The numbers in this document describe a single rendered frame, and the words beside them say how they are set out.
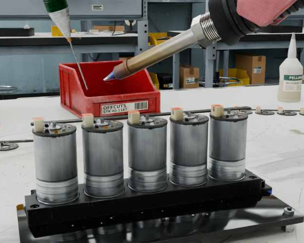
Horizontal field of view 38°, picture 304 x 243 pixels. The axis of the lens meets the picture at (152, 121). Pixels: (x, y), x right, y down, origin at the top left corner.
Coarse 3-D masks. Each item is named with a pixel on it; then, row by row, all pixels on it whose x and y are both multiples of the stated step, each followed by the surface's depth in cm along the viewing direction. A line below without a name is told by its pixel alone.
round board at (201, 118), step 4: (196, 116) 29; (200, 116) 28; (204, 116) 29; (172, 120) 28; (176, 120) 28; (180, 120) 28; (184, 120) 27; (188, 120) 27; (192, 120) 28; (200, 120) 28; (204, 120) 28; (208, 120) 28
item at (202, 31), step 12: (192, 24) 21; (204, 24) 21; (180, 36) 22; (192, 36) 22; (204, 36) 21; (216, 36) 21; (156, 48) 23; (168, 48) 22; (180, 48) 22; (132, 60) 24; (144, 60) 23; (156, 60) 23; (120, 72) 24; (132, 72) 24
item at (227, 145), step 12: (216, 120) 28; (216, 132) 29; (228, 132) 28; (240, 132) 28; (216, 144) 29; (228, 144) 28; (240, 144) 28; (216, 156) 29; (228, 156) 28; (240, 156) 29; (216, 168) 29; (228, 168) 29; (240, 168) 29; (228, 180) 29
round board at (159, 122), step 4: (140, 120) 28; (156, 120) 28; (160, 120) 27; (164, 120) 28; (128, 124) 27; (132, 124) 26; (136, 124) 26; (140, 124) 26; (144, 124) 26; (148, 124) 26; (156, 124) 26; (160, 124) 26; (164, 124) 27
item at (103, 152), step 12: (84, 132) 26; (96, 132) 25; (108, 132) 25; (120, 132) 26; (84, 144) 26; (96, 144) 25; (108, 144) 26; (120, 144) 26; (84, 156) 26; (96, 156) 26; (108, 156) 26; (120, 156) 26; (84, 168) 26; (96, 168) 26; (108, 168) 26; (120, 168) 26; (84, 180) 27; (96, 180) 26; (108, 180) 26; (120, 180) 27; (84, 192) 27; (96, 192) 26; (108, 192) 26; (120, 192) 27
